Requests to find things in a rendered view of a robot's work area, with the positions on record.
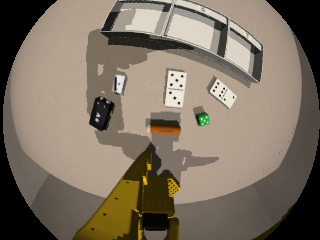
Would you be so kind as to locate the orange aa battery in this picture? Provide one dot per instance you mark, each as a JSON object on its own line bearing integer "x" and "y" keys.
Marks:
{"x": 164, "y": 129}

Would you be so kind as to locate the white domino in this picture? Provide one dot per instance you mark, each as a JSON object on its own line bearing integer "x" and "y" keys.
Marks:
{"x": 222, "y": 93}
{"x": 175, "y": 89}

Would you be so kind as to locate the green die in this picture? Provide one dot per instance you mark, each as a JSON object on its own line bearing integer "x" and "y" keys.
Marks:
{"x": 202, "y": 118}

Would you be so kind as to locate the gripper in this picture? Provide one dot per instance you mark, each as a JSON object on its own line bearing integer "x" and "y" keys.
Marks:
{"x": 118, "y": 216}

